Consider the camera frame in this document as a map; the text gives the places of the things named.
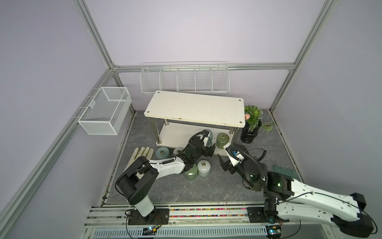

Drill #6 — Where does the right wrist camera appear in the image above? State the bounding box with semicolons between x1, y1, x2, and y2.
223;143;244;167

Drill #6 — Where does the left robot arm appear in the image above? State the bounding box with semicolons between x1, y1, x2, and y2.
114;129;215;218

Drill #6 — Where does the white wire wall rack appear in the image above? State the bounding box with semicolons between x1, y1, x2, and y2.
140;61;230;94

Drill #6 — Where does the small green tea canister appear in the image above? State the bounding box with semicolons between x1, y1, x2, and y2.
216;132;230;149

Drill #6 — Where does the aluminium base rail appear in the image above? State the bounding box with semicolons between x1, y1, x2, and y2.
80;202;340;239

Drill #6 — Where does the white mesh basket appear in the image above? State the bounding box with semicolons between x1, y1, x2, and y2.
78;87;132;135

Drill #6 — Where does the small blue-grey canister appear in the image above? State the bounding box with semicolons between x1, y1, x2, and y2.
155;146;170;159

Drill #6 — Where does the large white tea canister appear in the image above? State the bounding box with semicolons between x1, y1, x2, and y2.
198;160;211;177

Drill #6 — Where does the white two-tier shelf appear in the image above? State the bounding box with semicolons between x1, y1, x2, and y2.
144;91;245;148

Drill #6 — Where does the large green tea canister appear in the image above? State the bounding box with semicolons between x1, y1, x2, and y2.
184;164;198;181

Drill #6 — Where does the cream green glove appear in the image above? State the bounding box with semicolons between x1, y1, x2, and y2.
123;147;154;172

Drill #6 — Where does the potted green plant black vase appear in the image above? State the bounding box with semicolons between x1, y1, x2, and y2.
240;105;276;144

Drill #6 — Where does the small white tea canister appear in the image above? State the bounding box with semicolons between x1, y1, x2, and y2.
173;147;184;155

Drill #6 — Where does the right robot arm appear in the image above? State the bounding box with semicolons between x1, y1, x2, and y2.
219;143;378;238

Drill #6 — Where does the small blue tea canister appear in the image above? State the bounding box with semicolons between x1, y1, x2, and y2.
206;129;213;147

